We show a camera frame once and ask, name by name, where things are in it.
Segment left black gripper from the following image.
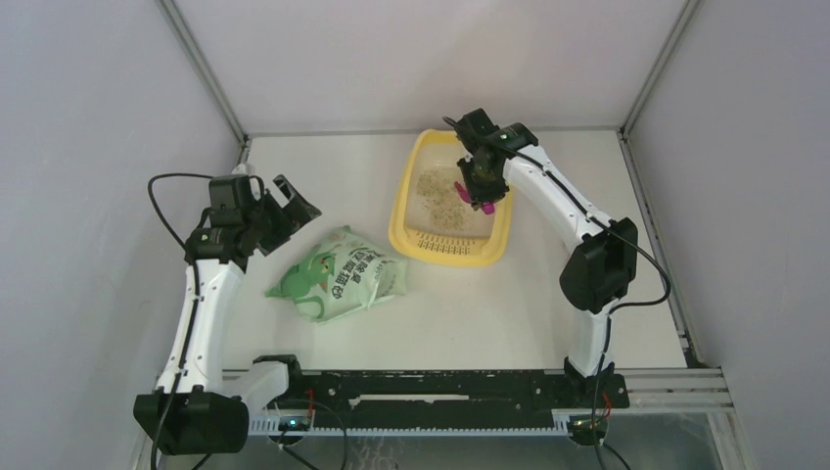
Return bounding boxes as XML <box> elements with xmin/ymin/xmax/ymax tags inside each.
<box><xmin>244</xmin><ymin>176</ymin><xmax>320</xmax><ymax>256</ymax></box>

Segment right black camera cable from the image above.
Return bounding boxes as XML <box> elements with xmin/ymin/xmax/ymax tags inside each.
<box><xmin>442</xmin><ymin>115</ymin><xmax>673</xmax><ymax>470</ymax></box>

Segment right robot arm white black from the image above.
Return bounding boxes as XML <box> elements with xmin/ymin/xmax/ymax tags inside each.
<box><xmin>444</xmin><ymin>109</ymin><xmax>638</xmax><ymax>407</ymax></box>

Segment pink plastic litter scoop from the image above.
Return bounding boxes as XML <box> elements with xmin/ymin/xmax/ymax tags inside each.
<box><xmin>453</xmin><ymin>181</ymin><xmax>495</xmax><ymax>215</ymax></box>

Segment scattered clean litter grains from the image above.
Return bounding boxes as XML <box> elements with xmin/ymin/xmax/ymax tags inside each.
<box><xmin>411</xmin><ymin>168</ymin><xmax>475</xmax><ymax>233</ymax></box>

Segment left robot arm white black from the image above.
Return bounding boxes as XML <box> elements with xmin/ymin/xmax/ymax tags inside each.
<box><xmin>133</xmin><ymin>173</ymin><xmax>321</xmax><ymax>467</ymax></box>

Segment yellow plastic litter box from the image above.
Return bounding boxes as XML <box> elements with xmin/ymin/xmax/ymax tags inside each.
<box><xmin>388</xmin><ymin>129</ymin><xmax>512</xmax><ymax>267</ymax></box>

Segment green cat litter bag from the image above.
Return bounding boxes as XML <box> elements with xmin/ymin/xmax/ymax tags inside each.
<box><xmin>265</xmin><ymin>225</ymin><xmax>408</xmax><ymax>324</ymax></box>

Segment black camera cable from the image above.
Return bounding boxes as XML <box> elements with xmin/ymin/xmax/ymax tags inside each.
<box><xmin>442</xmin><ymin>115</ymin><xmax>673</xmax><ymax>470</ymax></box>
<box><xmin>147</xmin><ymin>172</ymin><xmax>215</xmax><ymax>470</ymax></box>

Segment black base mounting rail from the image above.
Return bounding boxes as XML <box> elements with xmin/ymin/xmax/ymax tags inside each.
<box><xmin>265</xmin><ymin>369</ymin><xmax>630</xmax><ymax>428</ymax></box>

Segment left black camera cable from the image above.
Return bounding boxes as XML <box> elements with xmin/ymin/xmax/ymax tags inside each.
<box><xmin>147</xmin><ymin>172</ymin><xmax>215</xmax><ymax>470</ymax></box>

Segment white slotted cable duct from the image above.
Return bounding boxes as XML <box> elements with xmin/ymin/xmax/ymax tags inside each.
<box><xmin>248</xmin><ymin>414</ymin><xmax>572</xmax><ymax>438</ymax></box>

